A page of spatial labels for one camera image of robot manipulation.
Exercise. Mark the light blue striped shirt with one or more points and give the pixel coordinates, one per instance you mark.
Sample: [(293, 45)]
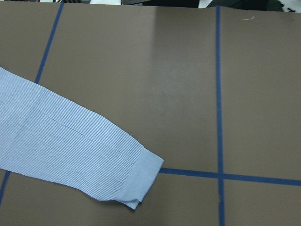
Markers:
[(46, 136)]

